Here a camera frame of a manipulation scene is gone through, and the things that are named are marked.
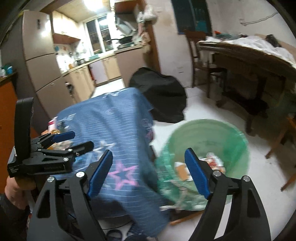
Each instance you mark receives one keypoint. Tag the kitchen wall cabinets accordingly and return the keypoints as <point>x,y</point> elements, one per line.
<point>64,27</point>

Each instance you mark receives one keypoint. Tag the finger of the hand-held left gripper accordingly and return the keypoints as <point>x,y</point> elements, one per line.
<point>81,148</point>
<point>62,136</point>

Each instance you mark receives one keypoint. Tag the small wooden chair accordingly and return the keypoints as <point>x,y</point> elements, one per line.
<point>284,136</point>

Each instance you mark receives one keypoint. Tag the black plastic bag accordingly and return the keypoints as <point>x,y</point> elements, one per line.
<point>273,39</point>

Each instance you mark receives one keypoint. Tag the grey refrigerator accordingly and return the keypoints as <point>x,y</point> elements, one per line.
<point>39,58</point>

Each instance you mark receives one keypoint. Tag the black wok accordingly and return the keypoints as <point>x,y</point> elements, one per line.
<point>123,39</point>

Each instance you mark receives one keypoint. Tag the steel kettle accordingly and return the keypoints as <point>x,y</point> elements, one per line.
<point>79,62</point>

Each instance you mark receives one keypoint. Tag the dark wooden chair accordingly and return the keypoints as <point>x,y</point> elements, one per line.
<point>196,60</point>

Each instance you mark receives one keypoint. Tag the teal lidded container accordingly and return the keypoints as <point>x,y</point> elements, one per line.
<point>8,70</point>

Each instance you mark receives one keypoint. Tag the kitchen base cabinets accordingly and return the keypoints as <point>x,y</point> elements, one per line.
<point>108,67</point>

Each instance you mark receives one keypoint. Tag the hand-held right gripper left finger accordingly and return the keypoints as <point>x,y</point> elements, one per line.
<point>100,176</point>

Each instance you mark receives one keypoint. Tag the large black floor bag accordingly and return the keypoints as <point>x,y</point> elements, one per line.
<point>161,95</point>

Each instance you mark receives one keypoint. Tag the hanging cloth bags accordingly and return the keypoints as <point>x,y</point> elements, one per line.
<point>143,34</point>

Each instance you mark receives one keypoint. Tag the dark wooden table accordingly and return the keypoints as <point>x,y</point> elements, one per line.
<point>249,67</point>

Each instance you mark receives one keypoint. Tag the white hanging plastic bag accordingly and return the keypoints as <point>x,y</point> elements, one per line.
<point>148,14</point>

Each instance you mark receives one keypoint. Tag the red white wrapper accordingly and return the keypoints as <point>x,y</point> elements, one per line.
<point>214,162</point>

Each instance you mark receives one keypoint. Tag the ceiling light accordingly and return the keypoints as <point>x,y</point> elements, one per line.
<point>100,3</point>

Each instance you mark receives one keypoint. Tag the teal plastic basin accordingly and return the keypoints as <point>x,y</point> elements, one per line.
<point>94,56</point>

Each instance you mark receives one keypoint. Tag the dark curtained window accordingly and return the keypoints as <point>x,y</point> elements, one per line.
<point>192,16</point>

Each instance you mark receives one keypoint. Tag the person's left hand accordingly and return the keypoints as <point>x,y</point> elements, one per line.
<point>13,192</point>

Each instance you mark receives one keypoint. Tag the orange wooden cabinet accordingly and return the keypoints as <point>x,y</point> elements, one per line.
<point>7,111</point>

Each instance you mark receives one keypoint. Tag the pink white carton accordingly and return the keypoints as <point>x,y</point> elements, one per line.
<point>53,124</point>

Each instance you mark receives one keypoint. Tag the person's left forearm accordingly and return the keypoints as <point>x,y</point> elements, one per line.
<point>11,222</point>

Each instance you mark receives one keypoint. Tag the green bag-lined waste bin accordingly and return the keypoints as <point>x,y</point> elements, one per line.
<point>208,134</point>

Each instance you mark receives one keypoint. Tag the kitchen window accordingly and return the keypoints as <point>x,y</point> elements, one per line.
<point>99,34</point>

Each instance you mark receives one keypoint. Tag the white cloth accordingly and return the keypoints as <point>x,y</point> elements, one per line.
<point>249,45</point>

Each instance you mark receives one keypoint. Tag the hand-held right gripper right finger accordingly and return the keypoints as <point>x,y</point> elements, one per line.
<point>196,173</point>

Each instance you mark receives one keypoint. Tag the steel range hood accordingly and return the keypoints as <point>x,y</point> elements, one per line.
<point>126,23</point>

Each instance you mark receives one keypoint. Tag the blue star-print tablecloth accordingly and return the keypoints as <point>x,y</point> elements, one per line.
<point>120,129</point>

